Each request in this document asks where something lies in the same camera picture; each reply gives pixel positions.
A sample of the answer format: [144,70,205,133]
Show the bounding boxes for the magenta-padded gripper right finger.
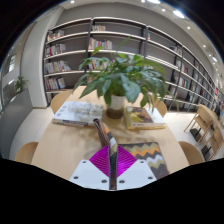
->
[116,145,158,191]

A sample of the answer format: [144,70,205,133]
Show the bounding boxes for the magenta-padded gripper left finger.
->
[68,144,111,191]

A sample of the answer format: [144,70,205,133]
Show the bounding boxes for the zigzag striped brown towel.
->
[93,117,171,191]

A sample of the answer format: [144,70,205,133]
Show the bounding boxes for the yellow cover book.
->
[123,105,167,131]

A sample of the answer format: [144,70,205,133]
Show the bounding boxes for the round-backed wooden chair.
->
[49,89,73,115]
[177,140,205,166]
[155,99,169,118]
[13,141,40,165]

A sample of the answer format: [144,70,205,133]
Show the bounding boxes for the large white book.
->
[52,100,105,128]

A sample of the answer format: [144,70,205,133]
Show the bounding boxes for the green potted plant white pot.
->
[72,36,181,120]

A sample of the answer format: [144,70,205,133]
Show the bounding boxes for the small background potted plant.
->
[13,76,29,94]

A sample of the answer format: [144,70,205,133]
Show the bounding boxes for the grey bookshelf unit with books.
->
[42,16,224,113]

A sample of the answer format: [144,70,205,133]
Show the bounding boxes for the ceiling lights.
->
[69,0,220,64]

